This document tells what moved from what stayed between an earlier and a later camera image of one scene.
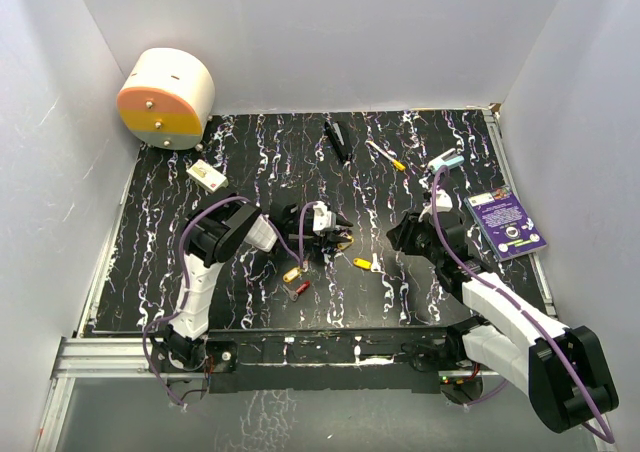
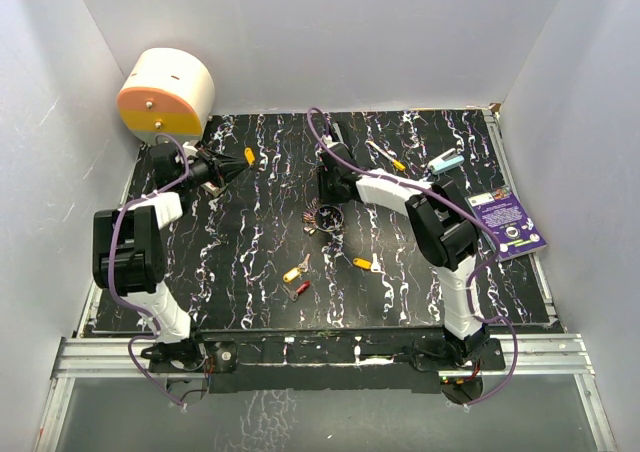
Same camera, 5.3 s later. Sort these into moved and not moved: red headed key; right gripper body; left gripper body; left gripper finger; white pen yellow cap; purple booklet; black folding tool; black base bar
Moved: left gripper body; right gripper body; left gripper finger
Not moved: black base bar; black folding tool; white pen yellow cap; red headed key; purple booklet
